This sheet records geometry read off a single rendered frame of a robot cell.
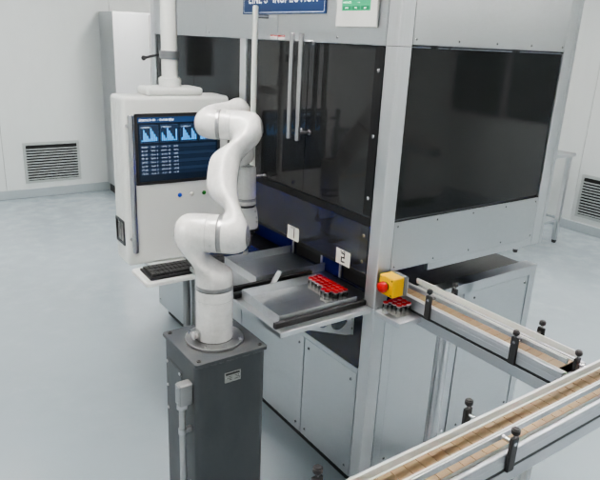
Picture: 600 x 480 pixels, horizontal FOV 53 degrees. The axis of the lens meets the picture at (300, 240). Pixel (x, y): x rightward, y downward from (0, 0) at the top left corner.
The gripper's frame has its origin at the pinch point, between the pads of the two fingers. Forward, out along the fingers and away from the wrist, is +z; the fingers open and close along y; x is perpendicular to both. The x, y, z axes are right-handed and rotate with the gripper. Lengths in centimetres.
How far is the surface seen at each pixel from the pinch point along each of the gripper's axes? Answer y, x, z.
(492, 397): -107, 50, 79
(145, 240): 28, -43, 7
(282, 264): -16.9, 2.1, 12.0
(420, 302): -35, 68, 9
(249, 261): -5.5, -7.2, 11.7
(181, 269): 19.0, -24.0, 16.4
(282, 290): -2.5, 26.2, 13.1
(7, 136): 26, -499, 12
